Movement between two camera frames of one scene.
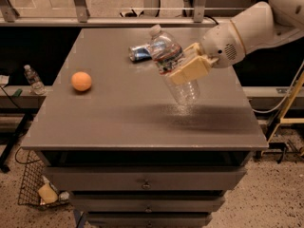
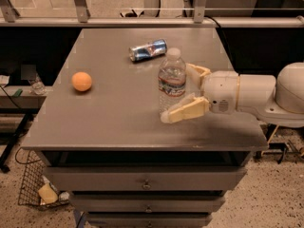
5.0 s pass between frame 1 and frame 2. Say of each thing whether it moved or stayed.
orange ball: stayed
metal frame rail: stayed
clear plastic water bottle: moved
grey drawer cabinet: stayed
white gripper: moved
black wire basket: stayed
